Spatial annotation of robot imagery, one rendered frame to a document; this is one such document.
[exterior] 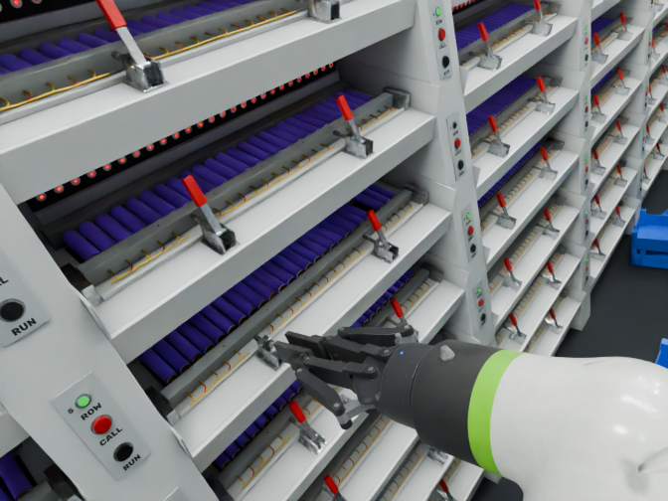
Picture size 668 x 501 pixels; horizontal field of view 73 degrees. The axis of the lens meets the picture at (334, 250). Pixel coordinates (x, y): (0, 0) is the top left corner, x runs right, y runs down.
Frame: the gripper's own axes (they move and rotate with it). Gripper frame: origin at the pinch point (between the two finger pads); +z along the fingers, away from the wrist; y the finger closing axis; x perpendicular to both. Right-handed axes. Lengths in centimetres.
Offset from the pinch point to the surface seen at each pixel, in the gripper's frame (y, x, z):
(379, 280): 21.1, -4.4, 6.4
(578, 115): 115, -11, 8
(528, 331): 74, -59, 18
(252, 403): -6.4, -4.8, 6.6
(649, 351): 113, -95, 2
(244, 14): 17.3, 37.8, 5.1
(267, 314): 3.5, 1.3, 11.4
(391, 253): 25.6, -2.1, 6.2
